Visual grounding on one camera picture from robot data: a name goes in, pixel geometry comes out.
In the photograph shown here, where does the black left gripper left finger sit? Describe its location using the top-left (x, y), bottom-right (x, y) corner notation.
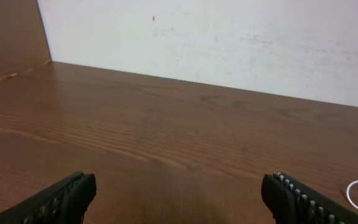
top-left (0, 172), bottom-right (96, 224)

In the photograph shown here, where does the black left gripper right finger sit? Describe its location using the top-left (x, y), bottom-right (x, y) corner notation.
top-left (261, 172), bottom-right (358, 224)

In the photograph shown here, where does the wooden side panel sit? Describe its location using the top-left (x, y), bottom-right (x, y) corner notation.
top-left (0, 0), bottom-right (52, 82)

